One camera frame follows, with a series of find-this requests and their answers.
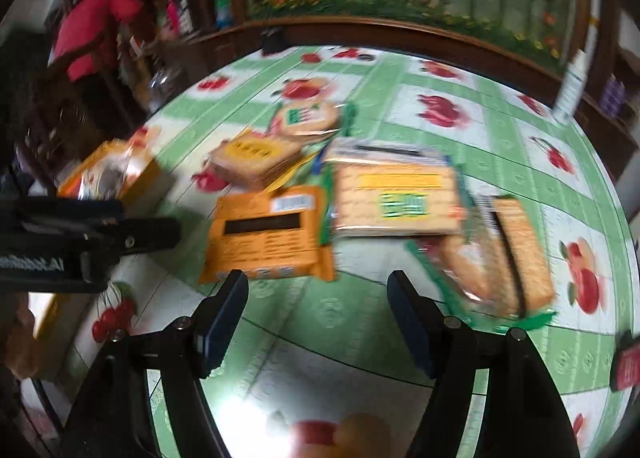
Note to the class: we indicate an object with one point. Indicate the pink bottle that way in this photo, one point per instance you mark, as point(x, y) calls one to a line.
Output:
point(175, 15)

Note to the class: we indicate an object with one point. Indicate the wooden sideboard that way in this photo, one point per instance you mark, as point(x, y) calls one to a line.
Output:
point(200, 52)

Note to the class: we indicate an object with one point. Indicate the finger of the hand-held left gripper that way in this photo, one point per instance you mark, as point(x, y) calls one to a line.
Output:
point(75, 209)
point(145, 238)

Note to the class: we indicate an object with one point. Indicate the clear dark-striped cracker packet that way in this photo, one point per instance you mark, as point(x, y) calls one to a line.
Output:
point(500, 258)

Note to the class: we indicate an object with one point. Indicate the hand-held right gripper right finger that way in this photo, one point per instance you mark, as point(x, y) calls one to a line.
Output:
point(412, 323)

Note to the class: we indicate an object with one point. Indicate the small black device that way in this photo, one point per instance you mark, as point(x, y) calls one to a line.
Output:
point(273, 41)

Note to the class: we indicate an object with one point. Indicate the person's left hand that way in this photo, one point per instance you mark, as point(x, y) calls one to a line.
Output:
point(22, 343)

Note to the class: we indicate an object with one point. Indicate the yellow sandwich biscuit packet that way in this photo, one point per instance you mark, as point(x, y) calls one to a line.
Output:
point(250, 157)

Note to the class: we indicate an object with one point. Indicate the red and black device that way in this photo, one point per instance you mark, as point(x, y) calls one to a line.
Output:
point(627, 363)

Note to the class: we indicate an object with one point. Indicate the green fruit-print tablecloth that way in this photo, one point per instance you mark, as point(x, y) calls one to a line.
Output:
point(325, 313)

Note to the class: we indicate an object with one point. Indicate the white plastic bottle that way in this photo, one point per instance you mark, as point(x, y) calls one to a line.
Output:
point(570, 87)

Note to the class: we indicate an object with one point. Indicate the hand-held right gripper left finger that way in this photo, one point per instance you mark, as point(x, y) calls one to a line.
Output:
point(225, 323)

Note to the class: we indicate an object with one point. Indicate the purple bottle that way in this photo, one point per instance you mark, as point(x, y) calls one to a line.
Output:
point(621, 98)
point(609, 97)

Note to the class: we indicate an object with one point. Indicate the blue-green plastic bag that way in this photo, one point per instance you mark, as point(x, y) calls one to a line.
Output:
point(224, 7)

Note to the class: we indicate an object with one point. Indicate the green cracker packet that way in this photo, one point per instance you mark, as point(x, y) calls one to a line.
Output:
point(395, 203)

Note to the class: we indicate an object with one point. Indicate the white biscuit packet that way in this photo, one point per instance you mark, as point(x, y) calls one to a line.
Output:
point(385, 152)

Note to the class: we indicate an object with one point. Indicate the round cracker packet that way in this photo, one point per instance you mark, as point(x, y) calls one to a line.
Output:
point(305, 117)

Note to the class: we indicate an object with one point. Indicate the orange soda cracker packet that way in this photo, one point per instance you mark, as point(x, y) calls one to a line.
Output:
point(265, 243)
point(125, 165)
point(75, 185)

